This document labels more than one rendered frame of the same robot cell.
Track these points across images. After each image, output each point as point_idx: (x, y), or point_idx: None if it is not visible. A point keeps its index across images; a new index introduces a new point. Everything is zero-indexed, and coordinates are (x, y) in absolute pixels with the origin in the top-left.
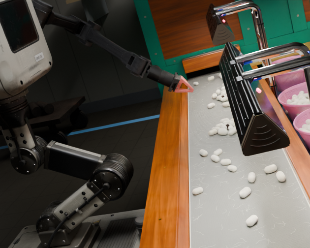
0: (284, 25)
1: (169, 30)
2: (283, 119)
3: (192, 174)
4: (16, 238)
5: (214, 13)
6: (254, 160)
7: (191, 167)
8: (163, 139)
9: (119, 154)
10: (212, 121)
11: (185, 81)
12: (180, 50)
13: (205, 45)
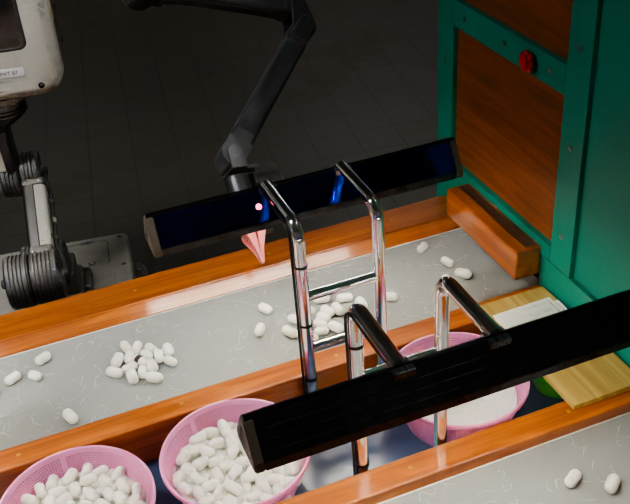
0: None
1: (470, 115)
2: (111, 429)
3: None
4: (94, 239)
5: (290, 177)
6: None
7: (7, 358)
8: (112, 292)
9: (53, 261)
10: (193, 332)
11: (251, 241)
12: (475, 166)
13: (505, 195)
